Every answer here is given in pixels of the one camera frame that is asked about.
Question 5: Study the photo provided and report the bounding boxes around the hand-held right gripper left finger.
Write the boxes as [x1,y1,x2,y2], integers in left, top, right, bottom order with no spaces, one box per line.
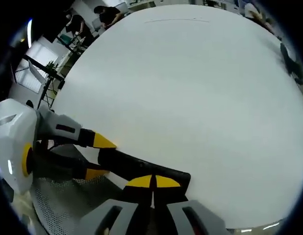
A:
[80,174,153,235]

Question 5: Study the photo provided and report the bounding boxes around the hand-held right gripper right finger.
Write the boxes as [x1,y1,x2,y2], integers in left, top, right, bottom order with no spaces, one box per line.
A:
[152,174,228,235]

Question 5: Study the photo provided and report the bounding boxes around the black remote control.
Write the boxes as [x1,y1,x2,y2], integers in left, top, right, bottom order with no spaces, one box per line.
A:
[97,147,192,196]

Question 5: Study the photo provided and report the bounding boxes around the white desktop monitor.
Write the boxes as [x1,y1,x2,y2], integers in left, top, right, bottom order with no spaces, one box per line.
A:
[27,59,49,87]

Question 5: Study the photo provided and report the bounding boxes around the window blinds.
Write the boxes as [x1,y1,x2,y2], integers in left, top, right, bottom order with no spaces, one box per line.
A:
[18,40,60,93]

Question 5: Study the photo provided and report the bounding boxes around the black equipment cart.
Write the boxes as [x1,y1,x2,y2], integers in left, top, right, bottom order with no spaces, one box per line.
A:
[57,31,90,52]

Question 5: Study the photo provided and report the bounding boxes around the black neck device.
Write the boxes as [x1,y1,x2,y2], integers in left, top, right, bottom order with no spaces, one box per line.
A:
[279,42,303,86]

